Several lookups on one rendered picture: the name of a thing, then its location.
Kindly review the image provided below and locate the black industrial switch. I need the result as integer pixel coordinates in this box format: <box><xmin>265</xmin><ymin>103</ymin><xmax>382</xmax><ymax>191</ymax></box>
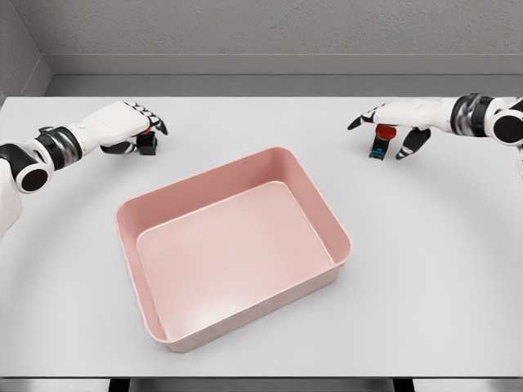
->
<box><xmin>136</xmin><ymin>128</ymin><xmax>159</xmax><ymax>157</ymax></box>

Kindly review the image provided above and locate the red button industrial switch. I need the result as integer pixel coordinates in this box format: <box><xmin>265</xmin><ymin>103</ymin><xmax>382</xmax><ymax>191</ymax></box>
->
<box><xmin>369</xmin><ymin>124</ymin><xmax>398</xmax><ymax>160</ymax></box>

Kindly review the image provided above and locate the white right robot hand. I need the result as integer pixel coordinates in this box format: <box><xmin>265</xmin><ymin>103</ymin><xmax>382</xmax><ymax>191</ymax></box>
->
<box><xmin>346</xmin><ymin>100</ymin><xmax>431</xmax><ymax>160</ymax></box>

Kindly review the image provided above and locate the pink rectangular plastic basket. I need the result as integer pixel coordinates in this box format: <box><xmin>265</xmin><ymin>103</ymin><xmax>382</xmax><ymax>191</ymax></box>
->
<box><xmin>114</xmin><ymin>146</ymin><xmax>353</xmax><ymax>354</ymax></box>

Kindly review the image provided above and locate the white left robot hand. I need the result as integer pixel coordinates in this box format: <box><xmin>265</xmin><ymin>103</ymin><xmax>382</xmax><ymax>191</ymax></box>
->
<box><xmin>87</xmin><ymin>100</ymin><xmax>169</xmax><ymax>156</ymax></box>

